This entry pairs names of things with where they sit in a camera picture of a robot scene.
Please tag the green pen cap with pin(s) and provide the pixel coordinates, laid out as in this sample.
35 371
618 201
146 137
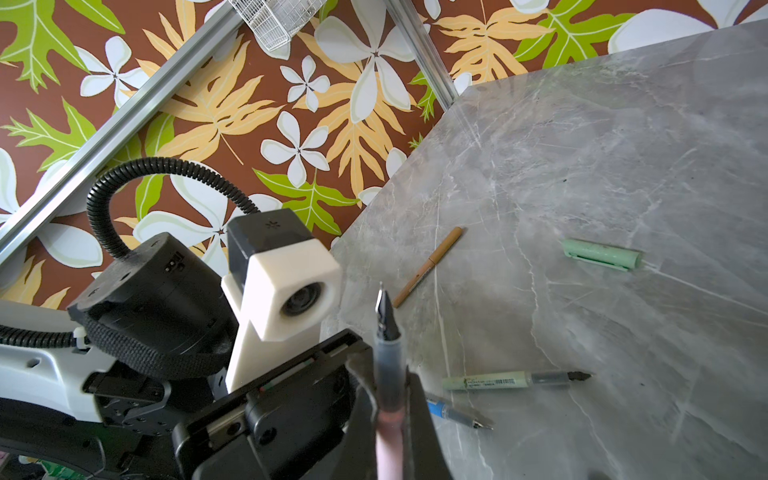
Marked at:
603 255

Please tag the pink pen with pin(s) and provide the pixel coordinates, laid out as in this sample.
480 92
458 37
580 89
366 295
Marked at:
390 382

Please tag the white wire basket left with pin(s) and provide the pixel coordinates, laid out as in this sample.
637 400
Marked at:
275 22

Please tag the brown pen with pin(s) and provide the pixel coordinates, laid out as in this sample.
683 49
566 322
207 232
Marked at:
430 263

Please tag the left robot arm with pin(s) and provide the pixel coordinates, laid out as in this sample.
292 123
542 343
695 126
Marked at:
163 368

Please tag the green pen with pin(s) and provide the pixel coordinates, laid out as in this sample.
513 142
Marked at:
513 380

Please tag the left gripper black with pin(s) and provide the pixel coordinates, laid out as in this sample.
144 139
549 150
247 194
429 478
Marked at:
287 424

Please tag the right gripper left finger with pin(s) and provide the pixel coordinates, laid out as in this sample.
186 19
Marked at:
357 457

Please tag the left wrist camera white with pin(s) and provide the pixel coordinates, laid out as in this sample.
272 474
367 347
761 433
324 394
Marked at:
282 283

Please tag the blue pen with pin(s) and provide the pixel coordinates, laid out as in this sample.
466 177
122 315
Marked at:
442 408

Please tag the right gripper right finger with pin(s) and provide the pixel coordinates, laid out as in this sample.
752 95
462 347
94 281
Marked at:
423 456

